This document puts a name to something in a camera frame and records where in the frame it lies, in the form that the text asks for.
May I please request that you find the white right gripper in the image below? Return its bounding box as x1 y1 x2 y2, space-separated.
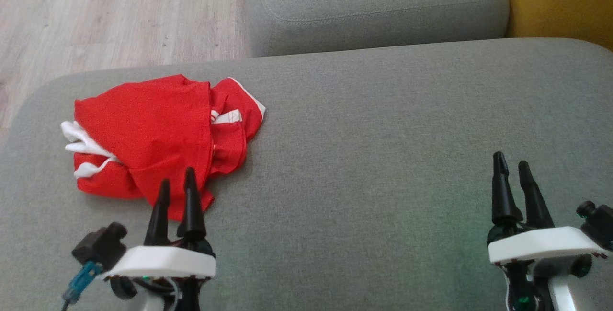
487 151 609 280

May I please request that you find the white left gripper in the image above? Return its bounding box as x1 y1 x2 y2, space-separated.
102 167 216 301

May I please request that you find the red and white shirt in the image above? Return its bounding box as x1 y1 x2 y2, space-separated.
60 74 266 222

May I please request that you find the large grey sofa seat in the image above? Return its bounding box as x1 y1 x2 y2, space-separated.
0 38 613 311

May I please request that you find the grey sofa cushion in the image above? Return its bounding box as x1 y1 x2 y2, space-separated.
243 0 510 58

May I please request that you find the blue left cable connector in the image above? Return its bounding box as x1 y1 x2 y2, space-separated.
64 260 102 303

